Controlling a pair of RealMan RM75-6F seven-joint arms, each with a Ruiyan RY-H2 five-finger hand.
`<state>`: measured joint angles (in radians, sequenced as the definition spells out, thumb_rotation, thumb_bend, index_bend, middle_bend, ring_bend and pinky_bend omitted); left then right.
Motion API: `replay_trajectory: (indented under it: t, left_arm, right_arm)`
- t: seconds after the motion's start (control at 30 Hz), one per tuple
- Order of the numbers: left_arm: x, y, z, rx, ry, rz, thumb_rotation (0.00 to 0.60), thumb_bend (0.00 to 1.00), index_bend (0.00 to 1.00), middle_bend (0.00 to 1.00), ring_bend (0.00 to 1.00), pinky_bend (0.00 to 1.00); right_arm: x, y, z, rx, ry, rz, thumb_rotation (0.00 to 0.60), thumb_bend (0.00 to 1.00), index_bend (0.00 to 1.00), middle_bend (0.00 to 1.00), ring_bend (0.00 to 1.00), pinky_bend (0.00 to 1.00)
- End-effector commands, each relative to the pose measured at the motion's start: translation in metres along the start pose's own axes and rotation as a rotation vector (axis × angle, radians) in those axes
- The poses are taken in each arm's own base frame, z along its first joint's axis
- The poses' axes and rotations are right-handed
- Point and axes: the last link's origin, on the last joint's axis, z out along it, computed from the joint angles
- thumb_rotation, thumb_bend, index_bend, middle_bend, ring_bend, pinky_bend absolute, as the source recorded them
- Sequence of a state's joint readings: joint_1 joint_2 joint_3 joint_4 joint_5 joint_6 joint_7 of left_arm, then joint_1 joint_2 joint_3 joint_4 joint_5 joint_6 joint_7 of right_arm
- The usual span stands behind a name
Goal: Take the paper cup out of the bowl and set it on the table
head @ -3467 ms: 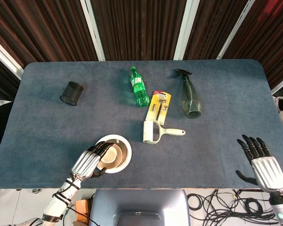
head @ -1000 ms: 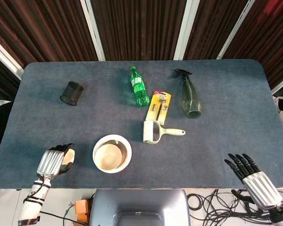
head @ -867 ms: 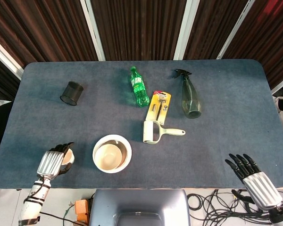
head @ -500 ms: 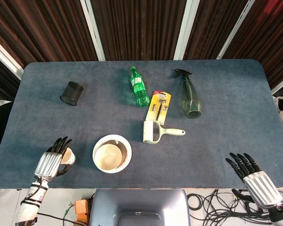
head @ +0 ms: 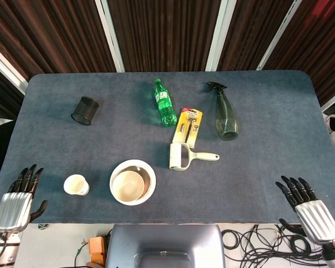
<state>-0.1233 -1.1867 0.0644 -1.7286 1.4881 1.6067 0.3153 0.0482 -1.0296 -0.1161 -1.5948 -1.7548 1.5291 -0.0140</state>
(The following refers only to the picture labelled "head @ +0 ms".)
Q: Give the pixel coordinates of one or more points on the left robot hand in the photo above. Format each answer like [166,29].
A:
[14,206]

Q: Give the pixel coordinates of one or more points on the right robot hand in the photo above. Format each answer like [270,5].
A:
[314,216]

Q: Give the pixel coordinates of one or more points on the small white cup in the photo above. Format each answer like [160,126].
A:
[76,185]

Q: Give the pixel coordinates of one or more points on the orange box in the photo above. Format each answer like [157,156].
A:
[96,249]

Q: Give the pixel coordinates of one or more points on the beige inner bowl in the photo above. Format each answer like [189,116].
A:
[128,186]

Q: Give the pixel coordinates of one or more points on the black mesh pen holder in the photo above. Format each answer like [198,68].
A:
[85,110]

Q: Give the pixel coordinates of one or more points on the large white bowl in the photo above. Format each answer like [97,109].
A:
[133,182]

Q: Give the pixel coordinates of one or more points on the dark green spray bottle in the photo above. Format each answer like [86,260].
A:
[224,112]

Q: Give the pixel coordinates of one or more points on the white lint roller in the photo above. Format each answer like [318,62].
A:
[179,157]

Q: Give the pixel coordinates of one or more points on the grey robot torso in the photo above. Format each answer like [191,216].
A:
[165,247]

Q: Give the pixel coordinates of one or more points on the razor in yellow blister pack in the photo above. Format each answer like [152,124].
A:
[187,127]

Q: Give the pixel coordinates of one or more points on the blue table cloth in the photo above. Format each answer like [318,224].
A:
[167,117]

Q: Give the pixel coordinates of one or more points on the green plastic soda bottle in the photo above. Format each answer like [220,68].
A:
[163,103]

